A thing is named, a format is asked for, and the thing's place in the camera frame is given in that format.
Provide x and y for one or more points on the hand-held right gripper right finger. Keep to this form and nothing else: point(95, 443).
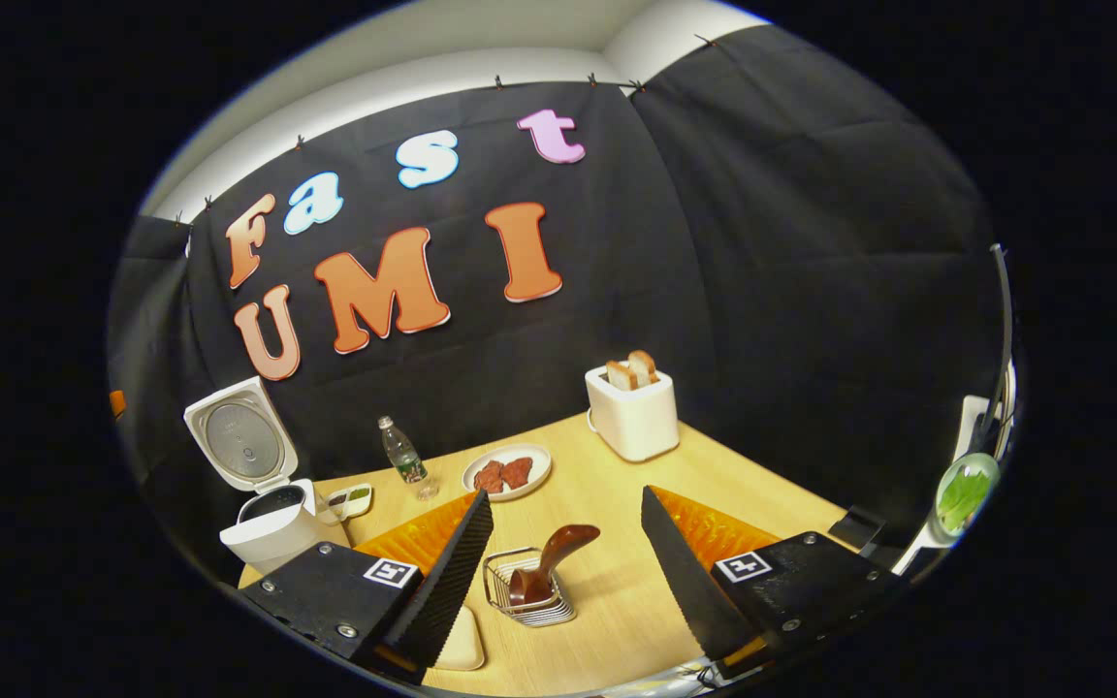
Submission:
point(689, 591)

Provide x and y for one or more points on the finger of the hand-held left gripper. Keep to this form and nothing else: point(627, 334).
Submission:
point(117, 403)

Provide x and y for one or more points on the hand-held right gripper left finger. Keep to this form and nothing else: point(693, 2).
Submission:
point(447, 582)

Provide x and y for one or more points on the brown wooden spoon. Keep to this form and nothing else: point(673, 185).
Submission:
point(558, 548)

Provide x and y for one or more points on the white rice cooker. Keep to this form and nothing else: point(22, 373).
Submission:
point(277, 538)

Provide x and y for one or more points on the red meat piece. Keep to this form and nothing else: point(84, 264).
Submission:
point(489, 477)
point(517, 472)

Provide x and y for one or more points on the white two-part sauce dish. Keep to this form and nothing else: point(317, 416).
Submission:
point(350, 501)

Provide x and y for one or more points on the clear plastic water bottle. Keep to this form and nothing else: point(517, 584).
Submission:
point(404, 460)

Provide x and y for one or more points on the white round plate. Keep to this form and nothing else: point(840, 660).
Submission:
point(537, 456)

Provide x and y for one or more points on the white toaster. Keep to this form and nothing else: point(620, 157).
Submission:
point(638, 422)

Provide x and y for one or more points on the small black flat object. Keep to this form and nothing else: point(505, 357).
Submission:
point(857, 528)

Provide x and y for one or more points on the toast slice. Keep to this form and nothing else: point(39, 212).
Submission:
point(644, 366)
point(621, 376)

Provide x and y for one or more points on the bowl of green leaves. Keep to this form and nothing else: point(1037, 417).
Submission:
point(966, 492)

